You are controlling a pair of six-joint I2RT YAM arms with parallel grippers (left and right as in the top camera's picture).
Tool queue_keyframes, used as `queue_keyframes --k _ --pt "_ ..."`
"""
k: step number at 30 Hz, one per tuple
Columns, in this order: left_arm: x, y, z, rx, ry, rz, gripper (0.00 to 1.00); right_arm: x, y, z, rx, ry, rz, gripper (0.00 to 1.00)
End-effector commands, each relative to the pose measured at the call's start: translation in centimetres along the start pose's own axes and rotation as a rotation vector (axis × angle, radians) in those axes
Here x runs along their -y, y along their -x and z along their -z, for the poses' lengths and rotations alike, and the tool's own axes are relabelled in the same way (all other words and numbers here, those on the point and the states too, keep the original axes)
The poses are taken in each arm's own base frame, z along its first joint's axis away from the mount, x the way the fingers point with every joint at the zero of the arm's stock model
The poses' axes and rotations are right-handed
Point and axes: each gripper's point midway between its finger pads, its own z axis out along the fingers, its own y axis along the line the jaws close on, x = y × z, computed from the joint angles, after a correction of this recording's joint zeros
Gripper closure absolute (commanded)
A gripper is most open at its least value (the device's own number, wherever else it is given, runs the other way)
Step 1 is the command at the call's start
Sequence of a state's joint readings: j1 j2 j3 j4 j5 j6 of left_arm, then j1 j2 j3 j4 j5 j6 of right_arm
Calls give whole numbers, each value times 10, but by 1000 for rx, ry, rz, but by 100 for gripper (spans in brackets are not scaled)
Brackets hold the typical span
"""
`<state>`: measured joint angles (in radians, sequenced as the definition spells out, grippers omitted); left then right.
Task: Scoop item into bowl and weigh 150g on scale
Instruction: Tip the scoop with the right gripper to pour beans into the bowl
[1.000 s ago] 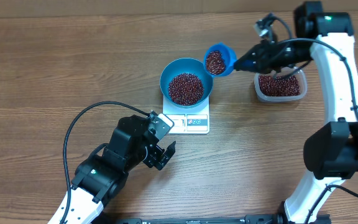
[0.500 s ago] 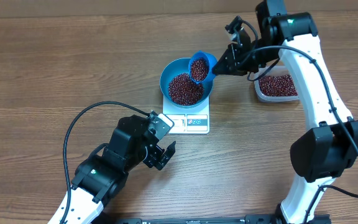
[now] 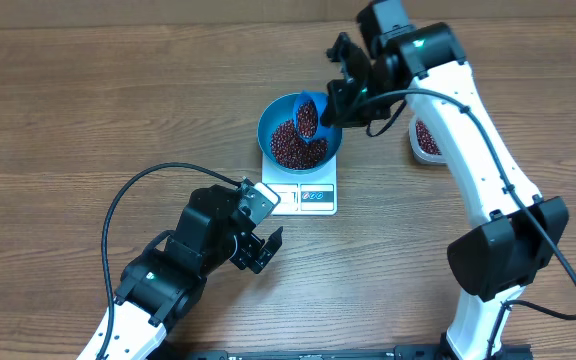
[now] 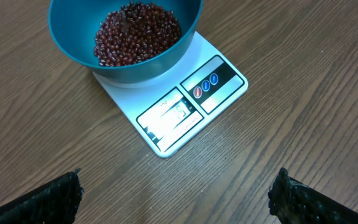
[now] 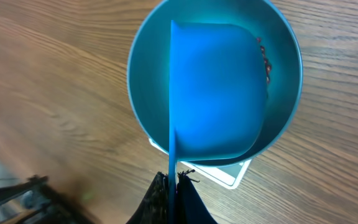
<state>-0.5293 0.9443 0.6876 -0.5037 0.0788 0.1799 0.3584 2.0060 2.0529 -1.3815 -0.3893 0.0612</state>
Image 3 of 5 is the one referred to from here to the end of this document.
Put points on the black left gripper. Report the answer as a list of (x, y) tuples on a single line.
[(247, 252)]

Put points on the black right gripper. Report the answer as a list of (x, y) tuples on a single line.
[(345, 112)]

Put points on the blue plastic measuring scoop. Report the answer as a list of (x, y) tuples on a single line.
[(320, 100)]

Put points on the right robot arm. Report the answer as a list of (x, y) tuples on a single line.
[(513, 228)]

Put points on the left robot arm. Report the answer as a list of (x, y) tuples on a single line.
[(161, 285)]

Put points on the red beans in scoop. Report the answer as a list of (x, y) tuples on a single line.
[(307, 119)]

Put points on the white digital kitchen scale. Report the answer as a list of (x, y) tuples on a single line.
[(310, 193)]

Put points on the blue metal bowl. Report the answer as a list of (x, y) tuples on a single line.
[(279, 111)]

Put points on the red beans in bowl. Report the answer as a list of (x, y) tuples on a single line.
[(292, 152)]

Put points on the red beans in container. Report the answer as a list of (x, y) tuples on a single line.
[(425, 140)]

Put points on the clear plastic food container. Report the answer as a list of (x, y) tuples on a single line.
[(418, 154)]

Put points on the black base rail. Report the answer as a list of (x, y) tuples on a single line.
[(293, 354)]

